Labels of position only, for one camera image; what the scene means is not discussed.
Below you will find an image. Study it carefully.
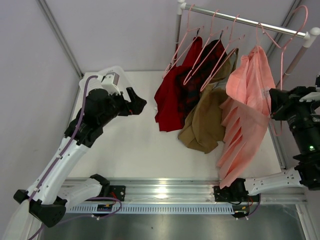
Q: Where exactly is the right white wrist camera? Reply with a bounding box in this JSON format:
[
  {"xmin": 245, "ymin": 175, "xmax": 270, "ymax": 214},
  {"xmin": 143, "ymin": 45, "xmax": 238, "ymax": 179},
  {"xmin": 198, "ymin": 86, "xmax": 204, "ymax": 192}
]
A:
[{"xmin": 299, "ymin": 74, "xmax": 320, "ymax": 103}]

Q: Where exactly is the white metal clothes rack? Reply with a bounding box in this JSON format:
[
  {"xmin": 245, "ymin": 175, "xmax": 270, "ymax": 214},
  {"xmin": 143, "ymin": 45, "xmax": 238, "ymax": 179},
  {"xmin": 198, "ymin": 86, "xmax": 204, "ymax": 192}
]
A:
[{"xmin": 173, "ymin": 0, "xmax": 320, "ymax": 81}]

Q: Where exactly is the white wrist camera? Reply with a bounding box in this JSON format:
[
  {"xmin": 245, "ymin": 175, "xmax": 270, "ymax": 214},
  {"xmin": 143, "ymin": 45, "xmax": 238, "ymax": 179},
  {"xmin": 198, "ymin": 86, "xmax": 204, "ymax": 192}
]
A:
[
  {"xmin": 299, "ymin": 74, "xmax": 320, "ymax": 103},
  {"xmin": 96, "ymin": 72, "xmax": 121, "ymax": 95}
]

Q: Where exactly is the pink hanger with plaid skirt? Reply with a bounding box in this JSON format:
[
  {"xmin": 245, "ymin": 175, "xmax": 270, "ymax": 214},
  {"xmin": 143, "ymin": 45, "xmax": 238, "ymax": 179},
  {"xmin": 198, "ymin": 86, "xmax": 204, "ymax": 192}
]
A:
[{"xmin": 183, "ymin": 9, "xmax": 229, "ymax": 86}]

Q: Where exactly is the pink hanger with red skirt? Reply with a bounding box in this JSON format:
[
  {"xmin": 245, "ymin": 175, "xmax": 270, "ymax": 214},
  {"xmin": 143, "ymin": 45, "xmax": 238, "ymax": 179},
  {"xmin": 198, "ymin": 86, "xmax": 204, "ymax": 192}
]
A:
[{"xmin": 162, "ymin": 2, "xmax": 204, "ymax": 79}]

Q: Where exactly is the red black plaid skirt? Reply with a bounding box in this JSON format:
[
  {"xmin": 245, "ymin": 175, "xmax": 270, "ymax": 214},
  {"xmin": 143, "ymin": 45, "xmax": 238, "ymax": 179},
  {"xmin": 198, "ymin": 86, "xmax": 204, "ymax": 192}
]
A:
[{"xmin": 178, "ymin": 41, "xmax": 227, "ymax": 121}]

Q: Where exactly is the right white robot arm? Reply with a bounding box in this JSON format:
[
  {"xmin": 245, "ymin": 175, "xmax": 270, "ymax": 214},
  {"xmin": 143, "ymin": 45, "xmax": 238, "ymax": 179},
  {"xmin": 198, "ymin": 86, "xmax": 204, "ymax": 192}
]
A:
[{"xmin": 230, "ymin": 86, "xmax": 320, "ymax": 198}]

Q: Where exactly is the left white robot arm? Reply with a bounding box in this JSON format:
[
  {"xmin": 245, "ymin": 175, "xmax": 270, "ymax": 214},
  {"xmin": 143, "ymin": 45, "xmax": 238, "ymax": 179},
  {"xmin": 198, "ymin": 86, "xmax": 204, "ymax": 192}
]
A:
[{"xmin": 13, "ymin": 87, "xmax": 147, "ymax": 228}]

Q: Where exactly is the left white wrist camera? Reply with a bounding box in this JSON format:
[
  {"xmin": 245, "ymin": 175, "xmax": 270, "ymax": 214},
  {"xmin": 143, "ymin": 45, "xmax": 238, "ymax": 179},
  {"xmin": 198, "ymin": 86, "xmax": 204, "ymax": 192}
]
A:
[{"xmin": 96, "ymin": 72, "xmax": 121, "ymax": 95}]

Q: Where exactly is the white slotted cable duct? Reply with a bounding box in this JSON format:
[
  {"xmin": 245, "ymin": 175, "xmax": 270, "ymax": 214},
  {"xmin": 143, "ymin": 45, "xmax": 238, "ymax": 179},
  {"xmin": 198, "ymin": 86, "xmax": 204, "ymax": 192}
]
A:
[{"xmin": 66, "ymin": 203, "xmax": 249, "ymax": 215}]

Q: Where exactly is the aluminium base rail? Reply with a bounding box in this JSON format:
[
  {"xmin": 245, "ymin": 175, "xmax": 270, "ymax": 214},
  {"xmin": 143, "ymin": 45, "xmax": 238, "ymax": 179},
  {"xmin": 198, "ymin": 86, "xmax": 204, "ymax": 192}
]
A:
[{"xmin": 57, "ymin": 177, "xmax": 308, "ymax": 205}]

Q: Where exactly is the tan brown skirt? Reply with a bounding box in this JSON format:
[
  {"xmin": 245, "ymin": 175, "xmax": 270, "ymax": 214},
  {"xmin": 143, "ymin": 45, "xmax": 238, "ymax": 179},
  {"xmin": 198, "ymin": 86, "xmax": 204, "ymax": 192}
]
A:
[{"xmin": 178, "ymin": 48, "xmax": 239, "ymax": 154}]

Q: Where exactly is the pink pleated skirt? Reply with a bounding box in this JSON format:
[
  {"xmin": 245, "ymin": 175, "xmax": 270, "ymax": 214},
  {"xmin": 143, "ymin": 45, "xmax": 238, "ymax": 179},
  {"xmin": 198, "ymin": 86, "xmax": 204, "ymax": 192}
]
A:
[{"xmin": 216, "ymin": 45, "xmax": 275, "ymax": 189}]

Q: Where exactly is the pink hanger with tan skirt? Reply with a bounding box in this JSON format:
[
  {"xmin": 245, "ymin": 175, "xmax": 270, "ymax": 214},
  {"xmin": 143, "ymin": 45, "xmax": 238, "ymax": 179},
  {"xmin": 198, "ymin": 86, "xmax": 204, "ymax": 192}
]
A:
[{"xmin": 199, "ymin": 14, "xmax": 246, "ymax": 92}]

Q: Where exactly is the white perforated plastic basket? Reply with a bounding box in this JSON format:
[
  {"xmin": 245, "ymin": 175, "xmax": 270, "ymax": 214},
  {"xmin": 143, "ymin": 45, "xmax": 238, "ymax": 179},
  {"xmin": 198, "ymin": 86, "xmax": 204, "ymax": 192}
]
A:
[{"xmin": 79, "ymin": 65, "xmax": 133, "ymax": 96}]

